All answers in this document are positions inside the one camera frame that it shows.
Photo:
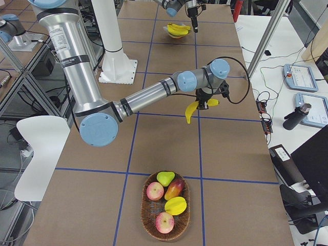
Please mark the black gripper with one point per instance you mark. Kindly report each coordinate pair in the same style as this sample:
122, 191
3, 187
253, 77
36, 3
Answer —
191, 12
202, 96

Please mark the yellow banana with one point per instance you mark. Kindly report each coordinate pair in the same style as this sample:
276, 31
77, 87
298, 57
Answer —
196, 106
184, 27
178, 32
178, 29

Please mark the grey square plate orange rim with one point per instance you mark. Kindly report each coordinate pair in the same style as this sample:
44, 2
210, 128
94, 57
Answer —
172, 36

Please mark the red cylinder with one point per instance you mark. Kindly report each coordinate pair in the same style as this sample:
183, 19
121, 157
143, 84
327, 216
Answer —
237, 9

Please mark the orange circuit board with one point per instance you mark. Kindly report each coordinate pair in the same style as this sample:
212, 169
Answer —
261, 106
267, 126

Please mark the black small puck device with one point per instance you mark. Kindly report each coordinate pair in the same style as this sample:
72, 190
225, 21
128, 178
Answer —
267, 52

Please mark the green pear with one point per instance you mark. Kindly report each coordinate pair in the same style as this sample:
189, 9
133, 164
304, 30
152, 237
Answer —
165, 177

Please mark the red mango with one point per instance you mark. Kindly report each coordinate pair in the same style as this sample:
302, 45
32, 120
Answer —
174, 189

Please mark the dark water bottle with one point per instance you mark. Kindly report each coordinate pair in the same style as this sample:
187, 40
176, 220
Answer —
294, 118

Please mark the far teach pendant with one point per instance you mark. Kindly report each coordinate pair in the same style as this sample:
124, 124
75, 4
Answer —
300, 78

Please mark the teach pendant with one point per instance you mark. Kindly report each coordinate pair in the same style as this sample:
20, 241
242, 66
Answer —
317, 116
300, 78

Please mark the pink apple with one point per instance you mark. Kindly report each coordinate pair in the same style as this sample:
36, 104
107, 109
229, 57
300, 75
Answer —
164, 222
155, 191

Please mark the yellow star fruit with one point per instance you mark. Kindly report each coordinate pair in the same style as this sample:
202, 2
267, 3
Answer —
176, 205

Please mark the near teach pendant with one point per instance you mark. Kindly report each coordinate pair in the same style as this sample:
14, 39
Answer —
317, 116

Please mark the black monitor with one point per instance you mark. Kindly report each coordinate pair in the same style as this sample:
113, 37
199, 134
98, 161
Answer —
311, 160

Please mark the white chair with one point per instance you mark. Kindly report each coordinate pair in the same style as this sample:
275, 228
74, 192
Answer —
47, 136

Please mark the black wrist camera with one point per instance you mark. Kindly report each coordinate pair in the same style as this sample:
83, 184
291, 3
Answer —
224, 89

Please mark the aluminium frame post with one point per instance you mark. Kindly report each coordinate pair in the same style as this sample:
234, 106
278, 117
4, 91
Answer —
269, 31

